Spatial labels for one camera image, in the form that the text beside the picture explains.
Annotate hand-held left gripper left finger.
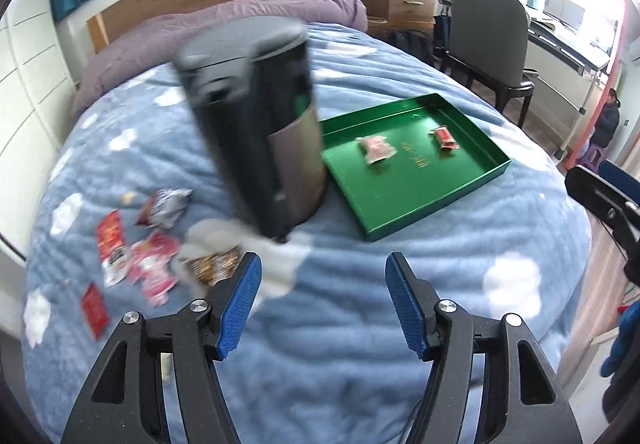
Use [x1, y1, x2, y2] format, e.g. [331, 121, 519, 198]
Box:
[60, 251, 263, 444]

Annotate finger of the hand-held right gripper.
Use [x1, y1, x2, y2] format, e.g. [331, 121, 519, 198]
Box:
[565, 165, 640, 252]
[597, 159, 640, 197]

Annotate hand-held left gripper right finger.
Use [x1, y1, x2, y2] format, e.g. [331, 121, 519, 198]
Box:
[385, 251, 583, 444]

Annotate white and brown snack packet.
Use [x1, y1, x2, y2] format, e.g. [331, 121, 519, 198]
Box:
[134, 187, 194, 230]

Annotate green rectangular tray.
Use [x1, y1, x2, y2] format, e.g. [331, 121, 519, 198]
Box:
[319, 93, 512, 242]

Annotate red and white snack packet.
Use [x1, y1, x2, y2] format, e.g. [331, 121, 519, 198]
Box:
[96, 210, 132, 288]

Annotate purple stool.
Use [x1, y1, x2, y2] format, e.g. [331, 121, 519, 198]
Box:
[579, 144, 609, 171]

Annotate pink snack packet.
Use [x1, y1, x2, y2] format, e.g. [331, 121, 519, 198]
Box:
[356, 134, 399, 166]
[129, 231, 182, 282]
[141, 270, 178, 308]

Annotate blue cloud print blanket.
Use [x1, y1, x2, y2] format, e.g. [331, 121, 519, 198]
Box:
[22, 21, 594, 444]

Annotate white desk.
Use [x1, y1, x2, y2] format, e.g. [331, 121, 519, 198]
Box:
[425, 0, 615, 157]

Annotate flat red snack packet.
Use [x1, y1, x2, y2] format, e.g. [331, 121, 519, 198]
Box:
[81, 282, 111, 341]

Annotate small red candy packet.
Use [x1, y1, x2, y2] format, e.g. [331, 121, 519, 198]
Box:
[431, 125, 460, 152]

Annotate computer monitor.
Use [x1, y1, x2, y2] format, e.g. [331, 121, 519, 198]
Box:
[544, 0, 587, 33]

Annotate grey chair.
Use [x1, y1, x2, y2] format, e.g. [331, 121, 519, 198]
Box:
[433, 0, 540, 126]

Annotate black backpack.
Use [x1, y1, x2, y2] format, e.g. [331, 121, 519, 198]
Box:
[386, 28, 435, 68]

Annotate purple pillow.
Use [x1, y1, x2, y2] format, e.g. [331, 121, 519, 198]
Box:
[72, 0, 370, 114]

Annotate white wardrobe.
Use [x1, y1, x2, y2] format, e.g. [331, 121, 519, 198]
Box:
[0, 0, 82, 267]

